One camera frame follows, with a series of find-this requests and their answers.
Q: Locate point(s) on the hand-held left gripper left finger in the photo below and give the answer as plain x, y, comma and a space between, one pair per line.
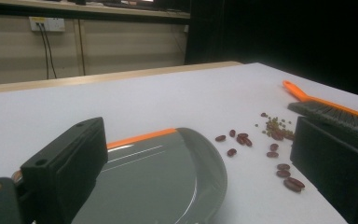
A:
65, 168

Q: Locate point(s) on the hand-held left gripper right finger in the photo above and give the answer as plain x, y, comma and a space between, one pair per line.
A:
335, 168

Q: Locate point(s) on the red kidney beans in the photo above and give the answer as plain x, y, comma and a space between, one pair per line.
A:
283, 173

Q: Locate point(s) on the orange brush with grey bristles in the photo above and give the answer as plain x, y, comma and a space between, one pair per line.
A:
329, 112

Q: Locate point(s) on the small green mung beans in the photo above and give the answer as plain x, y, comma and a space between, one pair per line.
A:
273, 124

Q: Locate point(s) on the grey dustpan with orange edge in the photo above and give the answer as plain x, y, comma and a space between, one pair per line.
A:
155, 174

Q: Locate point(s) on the wooden table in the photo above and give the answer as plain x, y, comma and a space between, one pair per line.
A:
74, 80

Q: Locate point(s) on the white table cover board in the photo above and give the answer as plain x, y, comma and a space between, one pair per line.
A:
174, 99

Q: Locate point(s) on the white wall socket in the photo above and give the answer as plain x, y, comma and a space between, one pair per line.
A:
53, 24

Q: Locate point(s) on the dark horizontal rail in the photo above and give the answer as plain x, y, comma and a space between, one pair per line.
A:
74, 14

